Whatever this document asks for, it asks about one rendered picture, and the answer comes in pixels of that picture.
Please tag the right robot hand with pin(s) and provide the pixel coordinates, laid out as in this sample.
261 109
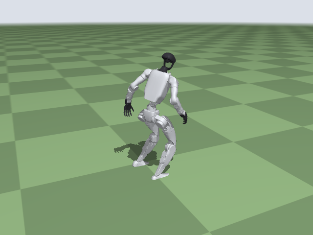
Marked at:
184 118

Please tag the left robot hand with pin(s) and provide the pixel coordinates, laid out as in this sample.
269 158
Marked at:
127 108

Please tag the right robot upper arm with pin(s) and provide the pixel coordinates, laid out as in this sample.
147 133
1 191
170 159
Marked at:
174 90

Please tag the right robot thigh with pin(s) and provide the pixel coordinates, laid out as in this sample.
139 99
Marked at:
165 124

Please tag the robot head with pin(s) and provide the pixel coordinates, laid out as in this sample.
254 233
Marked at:
168 57

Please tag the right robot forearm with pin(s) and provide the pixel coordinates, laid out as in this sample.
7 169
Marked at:
179 108

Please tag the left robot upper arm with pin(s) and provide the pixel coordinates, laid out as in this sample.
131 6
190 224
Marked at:
140 79

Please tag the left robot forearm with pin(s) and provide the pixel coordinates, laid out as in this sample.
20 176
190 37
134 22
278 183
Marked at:
129 95

